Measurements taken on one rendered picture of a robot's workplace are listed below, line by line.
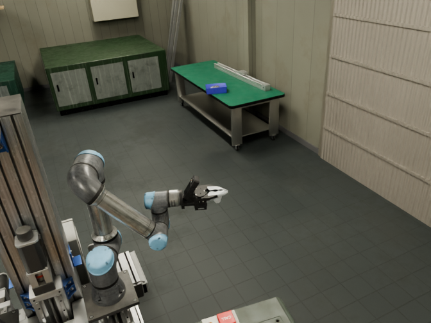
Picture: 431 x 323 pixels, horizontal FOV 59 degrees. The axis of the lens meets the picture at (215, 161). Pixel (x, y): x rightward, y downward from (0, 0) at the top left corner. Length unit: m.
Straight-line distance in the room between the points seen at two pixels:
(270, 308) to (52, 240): 0.97
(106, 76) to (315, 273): 5.33
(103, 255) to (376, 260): 2.65
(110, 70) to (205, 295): 5.08
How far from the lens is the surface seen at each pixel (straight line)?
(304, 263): 3.61
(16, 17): 9.31
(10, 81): 7.64
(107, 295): 1.81
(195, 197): 1.63
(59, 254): 1.88
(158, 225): 1.62
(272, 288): 3.38
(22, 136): 1.58
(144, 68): 7.56
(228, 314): 1.58
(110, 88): 7.50
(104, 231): 1.78
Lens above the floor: 2.50
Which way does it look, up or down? 29 degrees down
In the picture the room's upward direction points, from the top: 4 degrees counter-clockwise
